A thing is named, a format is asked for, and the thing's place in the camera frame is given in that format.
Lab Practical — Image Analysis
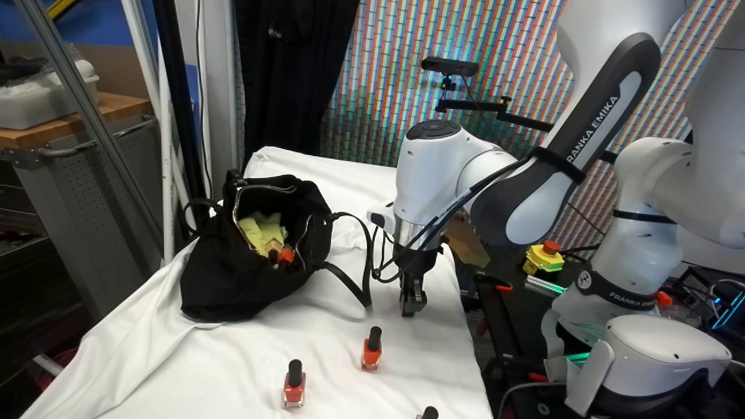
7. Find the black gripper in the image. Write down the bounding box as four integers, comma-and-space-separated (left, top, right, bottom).
394, 247, 447, 318

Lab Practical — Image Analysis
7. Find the yellow emergency stop button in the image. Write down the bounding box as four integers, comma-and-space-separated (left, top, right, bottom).
522, 240, 568, 278

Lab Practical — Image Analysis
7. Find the yellow cloth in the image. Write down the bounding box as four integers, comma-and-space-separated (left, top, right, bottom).
233, 209, 293, 271

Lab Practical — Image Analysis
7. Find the white rounded machine housing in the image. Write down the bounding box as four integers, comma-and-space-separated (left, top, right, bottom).
563, 311, 733, 416

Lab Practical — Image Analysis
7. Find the white tablecloth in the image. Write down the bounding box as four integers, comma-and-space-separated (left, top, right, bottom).
22, 144, 497, 419

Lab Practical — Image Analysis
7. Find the black vertical pole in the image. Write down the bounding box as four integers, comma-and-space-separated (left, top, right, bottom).
151, 0, 209, 236

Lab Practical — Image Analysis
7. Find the grey cabinet with wooden top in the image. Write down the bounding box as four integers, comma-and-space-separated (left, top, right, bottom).
0, 91, 166, 322

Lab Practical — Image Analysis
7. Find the white plastic bin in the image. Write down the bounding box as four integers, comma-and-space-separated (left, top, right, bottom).
0, 55, 102, 132

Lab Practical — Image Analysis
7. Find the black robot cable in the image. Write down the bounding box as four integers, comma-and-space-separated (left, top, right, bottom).
369, 150, 550, 286

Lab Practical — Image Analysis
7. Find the black handbag with strap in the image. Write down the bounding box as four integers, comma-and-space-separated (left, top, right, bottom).
179, 171, 374, 324

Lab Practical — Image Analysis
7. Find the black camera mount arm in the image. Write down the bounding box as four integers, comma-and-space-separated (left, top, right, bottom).
434, 72, 628, 171

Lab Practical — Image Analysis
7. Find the black stereo camera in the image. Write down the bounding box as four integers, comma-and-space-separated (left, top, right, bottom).
419, 54, 483, 80

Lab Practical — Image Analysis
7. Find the blue cable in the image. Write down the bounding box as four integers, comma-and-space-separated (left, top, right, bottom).
710, 278, 745, 336

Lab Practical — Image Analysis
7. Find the aluminium frame post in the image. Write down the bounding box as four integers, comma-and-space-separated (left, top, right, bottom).
12, 0, 166, 243

